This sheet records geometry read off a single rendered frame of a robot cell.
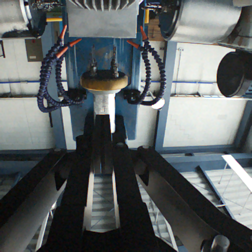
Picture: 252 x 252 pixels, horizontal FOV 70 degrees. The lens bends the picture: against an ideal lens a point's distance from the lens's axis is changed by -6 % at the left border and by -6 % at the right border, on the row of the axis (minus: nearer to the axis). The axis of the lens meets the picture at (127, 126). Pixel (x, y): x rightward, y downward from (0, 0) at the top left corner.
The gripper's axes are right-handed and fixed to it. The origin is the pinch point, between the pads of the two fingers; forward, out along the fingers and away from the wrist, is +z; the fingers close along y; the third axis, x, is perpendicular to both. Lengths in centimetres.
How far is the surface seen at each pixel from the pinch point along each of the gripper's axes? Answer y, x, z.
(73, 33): -4.2, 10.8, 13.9
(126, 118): 12, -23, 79
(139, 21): 13, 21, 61
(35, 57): -196, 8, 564
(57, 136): -156, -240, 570
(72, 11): -4.3, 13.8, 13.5
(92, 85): -4, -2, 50
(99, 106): -2, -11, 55
